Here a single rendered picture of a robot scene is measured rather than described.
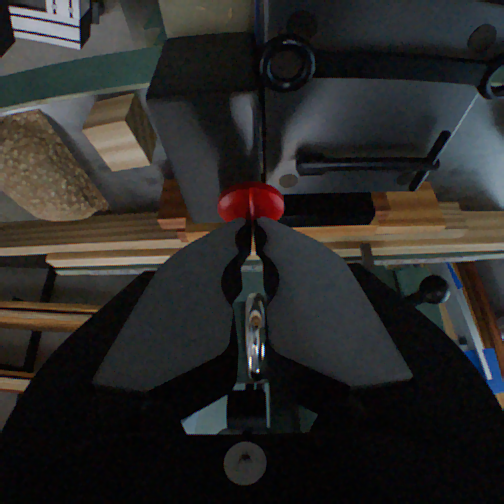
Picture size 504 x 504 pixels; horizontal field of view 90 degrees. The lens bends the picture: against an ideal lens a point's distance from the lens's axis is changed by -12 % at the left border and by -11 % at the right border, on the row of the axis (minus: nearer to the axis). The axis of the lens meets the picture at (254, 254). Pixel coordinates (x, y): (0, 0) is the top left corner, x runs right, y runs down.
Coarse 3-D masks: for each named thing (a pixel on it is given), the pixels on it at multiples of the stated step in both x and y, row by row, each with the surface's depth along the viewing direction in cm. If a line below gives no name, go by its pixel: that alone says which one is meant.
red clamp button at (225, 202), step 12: (228, 192) 12; (240, 192) 12; (252, 192) 12; (264, 192) 12; (276, 192) 12; (228, 204) 12; (240, 204) 12; (252, 204) 12; (264, 204) 12; (276, 204) 12; (228, 216) 13; (240, 216) 13; (252, 216) 13; (264, 216) 13; (276, 216) 13
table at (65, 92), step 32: (64, 64) 22; (96, 64) 21; (128, 64) 20; (0, 96) 20; (32, 96) 20; (64, 96) 19; (96, 96) 20; (480, 96) 20; (64, 128) 22; (480, 128) 22; (96, 160) 25; (160, 160) 26; (448, 160) 26; (480, 160) 26; (128, 192) 30; (160, 192) 30; (448, 192) 30; (480, 192) 30
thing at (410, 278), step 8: (376, 272) 24; (384, 272) 24; (392, 272) 24; (400, 272) 24; (408, 272) 24; (416, 272) 24; (424, 272) 24; (384, 280) 24; (392, 280) 24; (400, 280) 24; (408, 280) 24; (416, 280) 24; (392, 288) 23; (400, 288) 23; (408, 288) 23; (416, 288) 23; (424, 304) 23; (424, 312) 22; (432, 312) 22; (440, 312) 22; (432, 320) 22; (440, 320) 22
